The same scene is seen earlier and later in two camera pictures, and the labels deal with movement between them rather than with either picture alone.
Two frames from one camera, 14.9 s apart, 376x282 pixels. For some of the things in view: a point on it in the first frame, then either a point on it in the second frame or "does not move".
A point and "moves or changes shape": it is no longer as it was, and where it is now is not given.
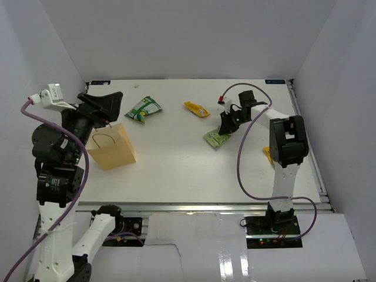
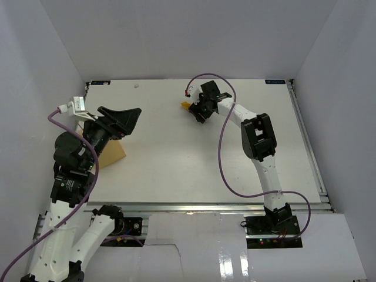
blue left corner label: (100, 82) does not move
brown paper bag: (111, 147) moves or changes shape
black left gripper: (108, 106) → (123, 120)
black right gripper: (227, 126) → (196, 109)
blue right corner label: (275, 81) does not move
